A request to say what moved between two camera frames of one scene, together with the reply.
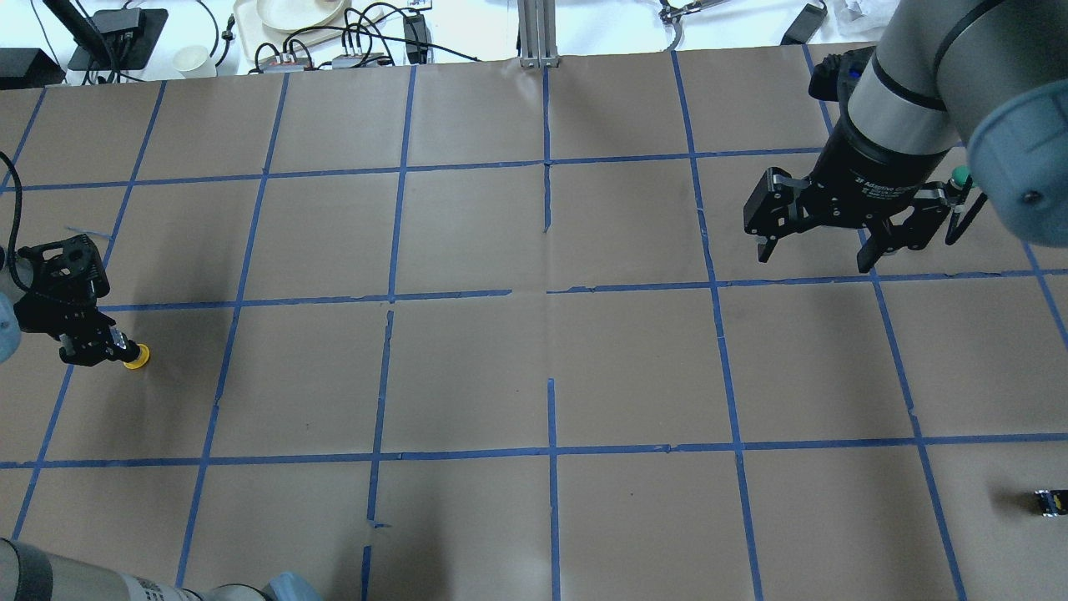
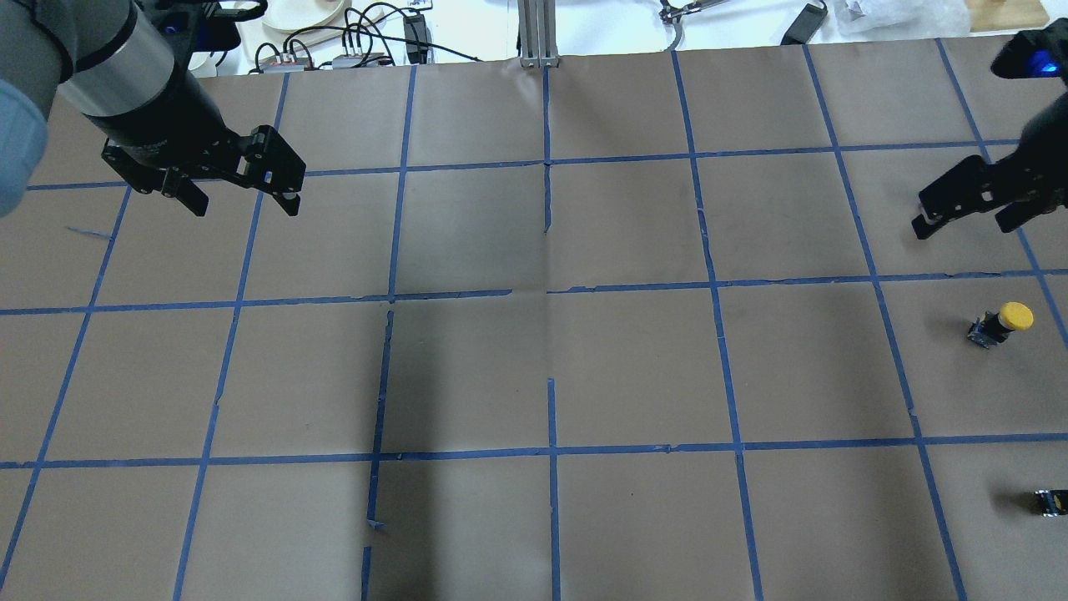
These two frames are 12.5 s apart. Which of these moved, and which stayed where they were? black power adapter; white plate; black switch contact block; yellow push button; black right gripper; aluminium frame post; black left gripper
Moved: black left gripper; black right gripper; yellow push button
Stayed: black power adapter; white plate; black switch contact block; aluminium frame post
